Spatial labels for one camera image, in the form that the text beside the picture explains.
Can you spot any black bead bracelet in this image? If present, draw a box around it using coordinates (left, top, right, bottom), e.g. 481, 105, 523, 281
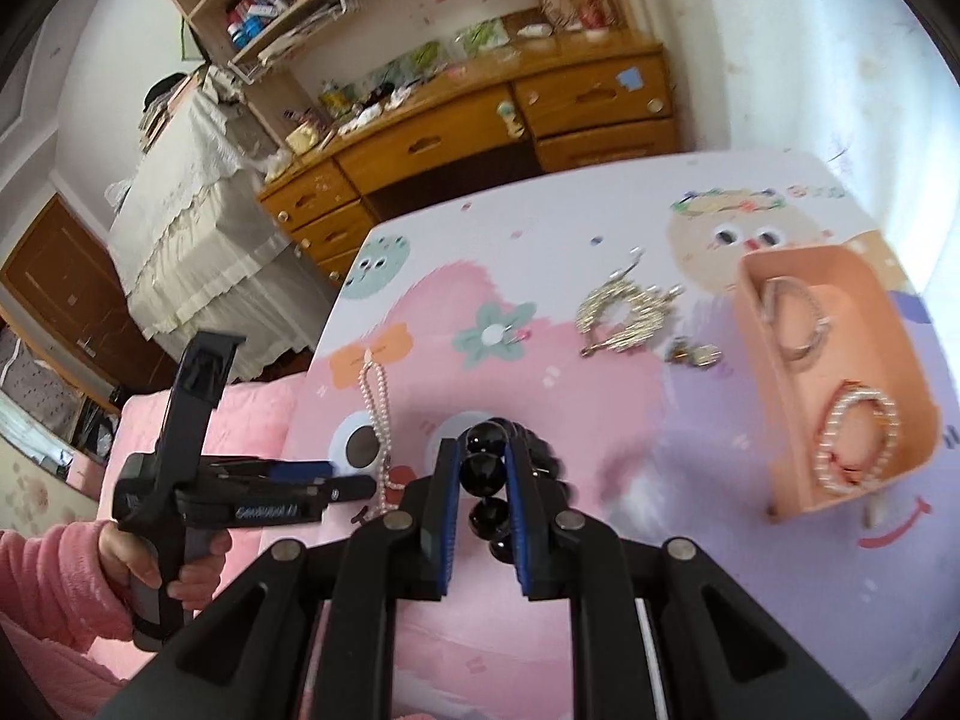
455, 418, 578, 571

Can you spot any gold rhinestone hair clip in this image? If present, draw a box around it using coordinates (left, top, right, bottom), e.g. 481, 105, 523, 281
574, 247, 685, 358

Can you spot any white pearl bracelet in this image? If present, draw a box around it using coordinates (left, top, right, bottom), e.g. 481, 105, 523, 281
813, 380, 902, 497

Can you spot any silver bangle bracelet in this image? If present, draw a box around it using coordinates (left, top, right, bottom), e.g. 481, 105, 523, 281
757, 274, 836, 366

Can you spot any pink fleece sleeve forearm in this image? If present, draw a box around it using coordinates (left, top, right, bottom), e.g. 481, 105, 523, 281
0, 522, 133, 718

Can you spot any person left hand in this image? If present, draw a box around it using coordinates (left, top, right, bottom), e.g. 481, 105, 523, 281
96, 520, 235, 613

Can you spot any brown wooden door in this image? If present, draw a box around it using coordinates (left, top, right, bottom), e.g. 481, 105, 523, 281
2, 195, 176, 406

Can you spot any small gold earring pair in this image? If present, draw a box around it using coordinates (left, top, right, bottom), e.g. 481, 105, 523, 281
665, 337, 722, 369

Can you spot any cartoon printed table mat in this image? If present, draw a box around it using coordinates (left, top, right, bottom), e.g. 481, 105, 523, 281
283, 151, 958, 718

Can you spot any peach plastic tray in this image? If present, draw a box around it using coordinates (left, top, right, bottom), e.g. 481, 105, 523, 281
734, 245, 940, 518

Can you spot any wooden bookshelf hutch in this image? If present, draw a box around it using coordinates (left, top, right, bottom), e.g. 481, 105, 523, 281
130, 0, 625, 160

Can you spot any wooden desk with drawers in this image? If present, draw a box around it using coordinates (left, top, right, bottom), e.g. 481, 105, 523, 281
260, 31, 680, 283

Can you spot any red white paper cup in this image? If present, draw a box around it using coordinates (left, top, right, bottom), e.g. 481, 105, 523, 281
560, 0, 617, 36

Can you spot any thin pearl necklace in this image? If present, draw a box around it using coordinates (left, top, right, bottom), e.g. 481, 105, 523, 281
351, 346, 407, 527

